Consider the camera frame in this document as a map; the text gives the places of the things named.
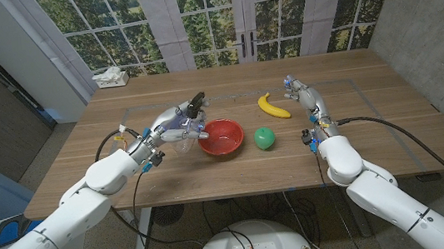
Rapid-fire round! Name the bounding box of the white table leg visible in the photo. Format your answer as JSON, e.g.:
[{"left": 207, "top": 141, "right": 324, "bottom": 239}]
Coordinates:
[{"left": 128, "top": 207, "right": 157, "bottom": 249}]

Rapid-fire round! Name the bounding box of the yellow banana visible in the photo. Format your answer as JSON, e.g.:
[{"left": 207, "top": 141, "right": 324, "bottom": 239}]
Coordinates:
[{"left": 257, "top": 89, "right": 292, "bottom": 122}]

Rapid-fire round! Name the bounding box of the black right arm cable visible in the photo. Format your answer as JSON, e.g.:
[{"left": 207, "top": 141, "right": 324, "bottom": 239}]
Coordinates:
[{"left": 337, "top": 106, "right": 444, "bottom": 224}]

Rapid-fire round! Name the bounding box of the black round floor fan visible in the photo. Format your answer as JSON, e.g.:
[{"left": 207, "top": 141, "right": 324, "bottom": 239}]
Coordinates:
[{"left": 150, "top": 202, "right": 187, "bottom": 228}]

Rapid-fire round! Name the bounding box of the clear spray bottle black nozzle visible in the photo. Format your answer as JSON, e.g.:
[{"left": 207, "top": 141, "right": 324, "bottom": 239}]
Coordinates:
[{"left": 163, "top": 91, "right": 213, "bottom": 156}]

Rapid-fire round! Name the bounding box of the dark table leg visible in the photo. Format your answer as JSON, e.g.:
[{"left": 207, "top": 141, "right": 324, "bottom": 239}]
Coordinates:
[{"left": 340, "top": 182, "right": 374, "bottom": 240}]

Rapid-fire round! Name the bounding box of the green apple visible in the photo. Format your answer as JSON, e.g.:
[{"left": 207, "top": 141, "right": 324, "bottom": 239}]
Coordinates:
[{"left": 252, "top": 125, "right": 277, "bottom": 152}]

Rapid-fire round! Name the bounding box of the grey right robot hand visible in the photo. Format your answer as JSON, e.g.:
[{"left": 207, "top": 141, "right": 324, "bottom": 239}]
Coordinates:
[{"left": 282, "top": 70, "right": 340, "bottom": 145}]

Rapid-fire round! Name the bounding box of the blue and black foot pedal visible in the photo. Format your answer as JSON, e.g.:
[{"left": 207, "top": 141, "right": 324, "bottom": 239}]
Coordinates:
[{"left": 0, "top": 211, "right": 47, "bottom": 249}]

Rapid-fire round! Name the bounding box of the white tissue box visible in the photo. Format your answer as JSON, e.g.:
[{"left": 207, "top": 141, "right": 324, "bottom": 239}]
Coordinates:
[{"left": 91, "top": 65, "right": 131, "bottom": 91}]

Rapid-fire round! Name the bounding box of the white robot torso base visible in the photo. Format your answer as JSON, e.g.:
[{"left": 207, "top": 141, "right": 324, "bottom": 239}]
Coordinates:
[{"left": 191, "top": 212, "right": 316, "bottom": 249}]

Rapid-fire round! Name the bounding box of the red bowl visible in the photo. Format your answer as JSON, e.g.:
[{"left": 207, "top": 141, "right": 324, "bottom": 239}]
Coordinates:
[{"left": 195, "top": 116, "right": 247, "bottom": 159}]

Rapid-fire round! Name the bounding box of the printed window backdrop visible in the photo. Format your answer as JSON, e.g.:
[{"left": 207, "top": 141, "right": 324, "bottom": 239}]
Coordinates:
[{"left": 6, "top": 0, "right": 411, "bottom": 91}]

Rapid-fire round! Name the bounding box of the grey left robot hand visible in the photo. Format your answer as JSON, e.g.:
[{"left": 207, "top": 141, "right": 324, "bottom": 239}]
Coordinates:
[{"left": 121, "top": 96, "right": 217, "bottom": 168}]

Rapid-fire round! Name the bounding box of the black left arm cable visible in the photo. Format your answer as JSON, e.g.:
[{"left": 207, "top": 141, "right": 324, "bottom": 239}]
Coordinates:
[{"left": 92, "top": 121, "right": 206, "bottom": 249}]

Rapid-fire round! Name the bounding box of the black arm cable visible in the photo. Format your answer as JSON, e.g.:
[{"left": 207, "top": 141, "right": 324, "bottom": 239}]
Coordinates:
[
  {"left": 92, "top": 121, "right": 206, "bottom": 249},
  {"left": 337, "top": 106, "right": 444, "bottom": 224}
]

